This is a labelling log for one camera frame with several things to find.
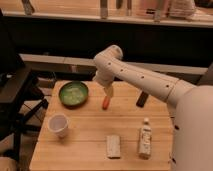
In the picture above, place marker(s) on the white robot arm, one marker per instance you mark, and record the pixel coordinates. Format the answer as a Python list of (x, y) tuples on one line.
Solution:
[(192, 145)]

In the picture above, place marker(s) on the black office chair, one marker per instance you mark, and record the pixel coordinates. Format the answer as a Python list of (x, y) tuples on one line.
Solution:
[(20, 99)]

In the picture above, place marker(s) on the orange carrot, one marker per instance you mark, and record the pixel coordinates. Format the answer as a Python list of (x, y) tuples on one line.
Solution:
[(105, 103)]

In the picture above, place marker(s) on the black rectangular device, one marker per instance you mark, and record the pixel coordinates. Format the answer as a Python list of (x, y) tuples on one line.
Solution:
[(142, 99)]

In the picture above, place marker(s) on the green ceramic bowl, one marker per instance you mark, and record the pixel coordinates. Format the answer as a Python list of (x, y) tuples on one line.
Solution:
[(73, 93)]

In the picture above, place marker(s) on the white plastic bottle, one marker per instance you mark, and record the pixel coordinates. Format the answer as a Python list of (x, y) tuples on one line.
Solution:
[(145, 137)]

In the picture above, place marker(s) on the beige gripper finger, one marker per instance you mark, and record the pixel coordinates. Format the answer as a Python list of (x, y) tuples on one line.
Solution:
[(109, 91)]

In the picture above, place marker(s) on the beige sponge block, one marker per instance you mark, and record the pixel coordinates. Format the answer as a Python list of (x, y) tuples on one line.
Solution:
[(113, 146)]

